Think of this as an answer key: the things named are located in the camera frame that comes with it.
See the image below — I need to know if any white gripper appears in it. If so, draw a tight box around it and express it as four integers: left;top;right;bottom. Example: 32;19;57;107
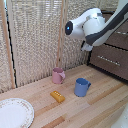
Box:
81;41;94;53

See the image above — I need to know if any dark brown drawer cabinet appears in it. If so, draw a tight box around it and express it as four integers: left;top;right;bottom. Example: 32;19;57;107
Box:
87;9;128;82

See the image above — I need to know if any blue mug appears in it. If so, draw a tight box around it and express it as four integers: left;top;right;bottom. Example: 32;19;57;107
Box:
73;77;92;98

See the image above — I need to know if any pink mug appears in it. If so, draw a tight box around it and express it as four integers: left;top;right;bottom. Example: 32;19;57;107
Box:
51;67;67;85

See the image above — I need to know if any woven bamboo screen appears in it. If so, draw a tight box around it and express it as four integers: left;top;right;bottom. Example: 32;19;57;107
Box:
0;0;118;93

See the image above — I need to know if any orange rectangular block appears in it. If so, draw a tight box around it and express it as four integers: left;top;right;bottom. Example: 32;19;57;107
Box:
49;90;67;104

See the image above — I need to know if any white speckled plate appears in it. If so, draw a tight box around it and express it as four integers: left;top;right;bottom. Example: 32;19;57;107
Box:
0;97;36;128

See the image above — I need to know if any long metal drawer handle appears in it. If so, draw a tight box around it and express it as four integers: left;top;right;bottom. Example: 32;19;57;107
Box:
96;55;121;67

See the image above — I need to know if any thin wooden screen post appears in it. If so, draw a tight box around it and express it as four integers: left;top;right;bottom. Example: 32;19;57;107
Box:
56;0;70;70

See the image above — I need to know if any thick wooden screen post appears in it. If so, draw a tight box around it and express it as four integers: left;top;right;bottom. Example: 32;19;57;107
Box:
0;0;17;90

